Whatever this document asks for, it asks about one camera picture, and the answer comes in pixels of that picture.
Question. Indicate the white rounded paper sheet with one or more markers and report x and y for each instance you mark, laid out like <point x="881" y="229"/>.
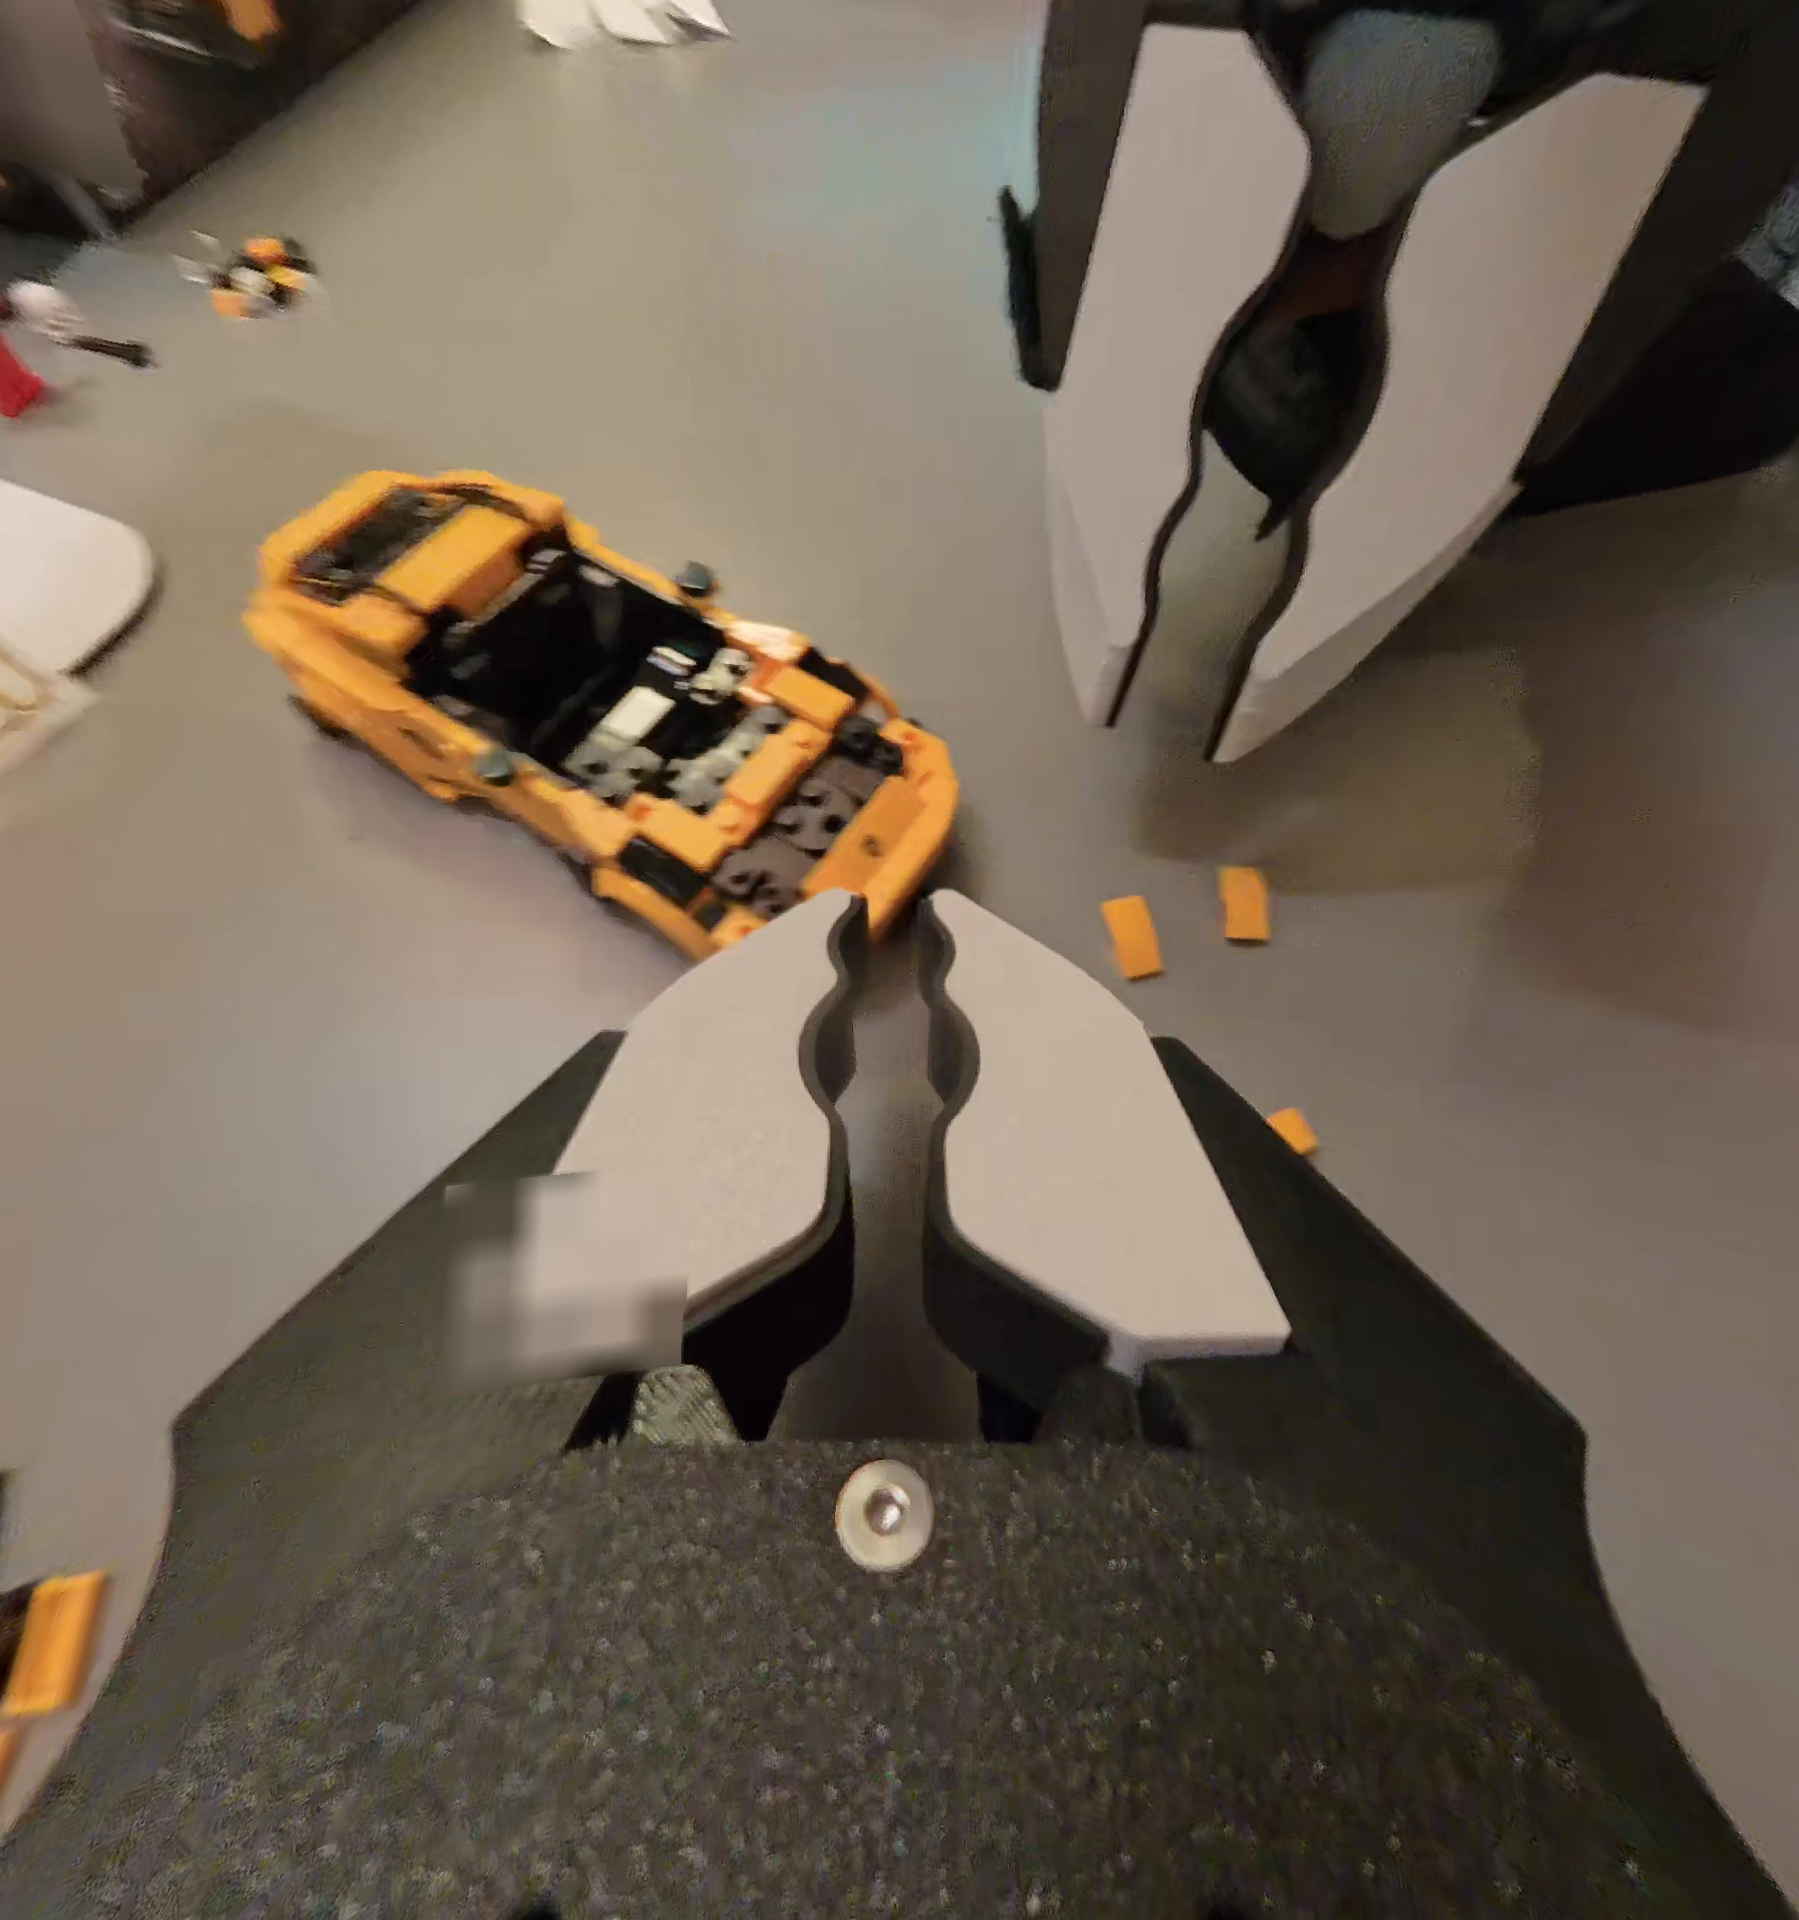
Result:
<point x="29" y="570"/>

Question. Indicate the small orange curved lego piece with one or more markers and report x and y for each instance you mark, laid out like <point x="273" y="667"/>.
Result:
<point x="1133" y="938"/>
<point x="1294" y="1130"/>
<point x="1244" y="903"/>

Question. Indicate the pile of orange black lego pieces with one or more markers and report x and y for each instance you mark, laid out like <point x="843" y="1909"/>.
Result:
<point x="59" y="1642"/>

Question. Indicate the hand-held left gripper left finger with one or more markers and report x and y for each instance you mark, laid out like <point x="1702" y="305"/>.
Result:
<point x="721" y="1110"/>

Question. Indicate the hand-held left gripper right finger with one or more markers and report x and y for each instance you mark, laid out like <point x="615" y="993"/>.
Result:
<point x="1095" y="1185"/>

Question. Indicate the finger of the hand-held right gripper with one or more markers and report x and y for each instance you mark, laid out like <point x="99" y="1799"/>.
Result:
<point x="1140" y="301"/>
<point x="1514" y="301"/>

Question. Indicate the small heap of mixed lego pieces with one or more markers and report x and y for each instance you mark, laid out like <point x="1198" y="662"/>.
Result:
<point x="263" y="278"/>

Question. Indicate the dark lego set box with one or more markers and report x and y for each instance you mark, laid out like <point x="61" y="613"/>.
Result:
<point x="239" y="75"/>

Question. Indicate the white crumpled paper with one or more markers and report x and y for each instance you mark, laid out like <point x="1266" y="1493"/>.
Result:
<point x="623" y="19"/>

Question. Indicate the orange lego car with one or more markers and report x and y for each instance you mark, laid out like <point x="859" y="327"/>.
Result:
<point x="465" y="554"/>

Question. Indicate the small black lego piece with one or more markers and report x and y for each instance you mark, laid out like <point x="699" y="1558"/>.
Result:
<point x="113" y="352"/>

